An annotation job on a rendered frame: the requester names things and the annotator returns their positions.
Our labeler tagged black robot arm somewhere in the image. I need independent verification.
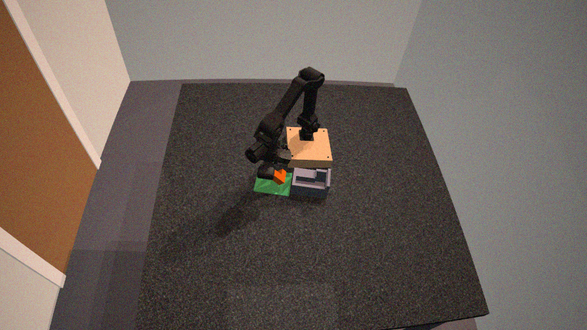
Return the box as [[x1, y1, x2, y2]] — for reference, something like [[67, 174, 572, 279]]
[[244, 67, 325, 164]]

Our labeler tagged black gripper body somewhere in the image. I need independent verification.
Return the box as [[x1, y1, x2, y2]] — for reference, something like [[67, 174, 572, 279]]
[[257, 140, 280, 180]]

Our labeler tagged orange l-shaped part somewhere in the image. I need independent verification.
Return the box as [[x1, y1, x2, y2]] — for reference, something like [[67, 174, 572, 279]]
[[272, 169, 286, 185]]

